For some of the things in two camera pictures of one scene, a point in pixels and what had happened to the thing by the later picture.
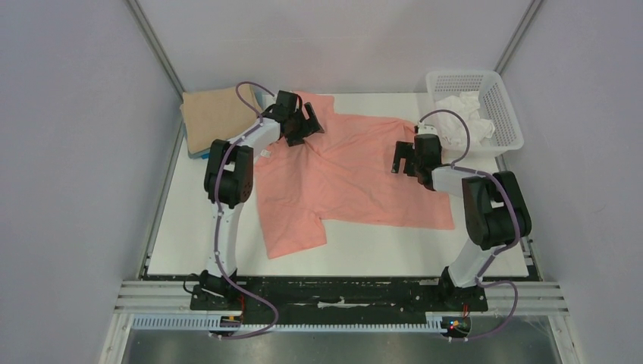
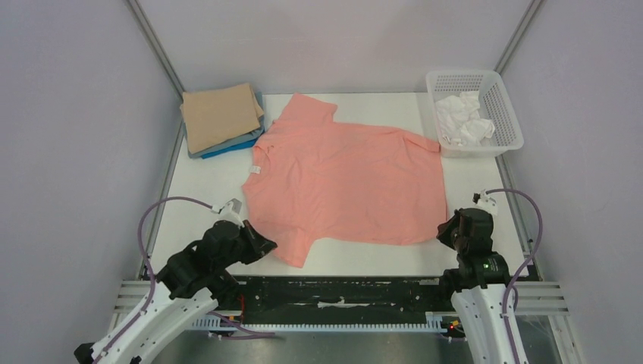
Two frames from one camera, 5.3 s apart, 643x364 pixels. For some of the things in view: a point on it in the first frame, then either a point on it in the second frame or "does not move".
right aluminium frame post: x=515 y=39 does not move
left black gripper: x=310 y=127 to x=259 y=246
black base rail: x=338 y=300 does not move
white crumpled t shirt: x=453 y=129 does not move
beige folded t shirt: x=216 y=114 does not move
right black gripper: x=406 y=156 to x=453 y=229
